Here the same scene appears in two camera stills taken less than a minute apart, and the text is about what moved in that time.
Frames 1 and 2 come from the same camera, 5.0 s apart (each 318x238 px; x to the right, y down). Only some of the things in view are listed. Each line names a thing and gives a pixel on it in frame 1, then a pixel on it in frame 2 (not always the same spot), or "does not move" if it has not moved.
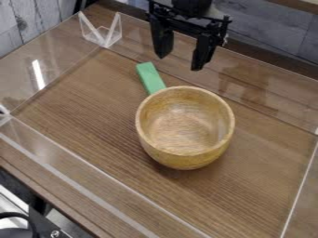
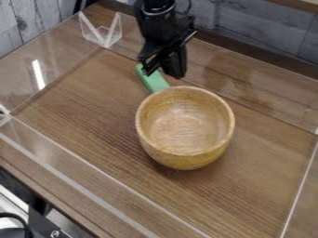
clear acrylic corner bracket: x=100 y=35 does not move
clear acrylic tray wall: x=72 y=157 does not move
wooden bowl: x=184 y=125 does not move
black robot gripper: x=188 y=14 -> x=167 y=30
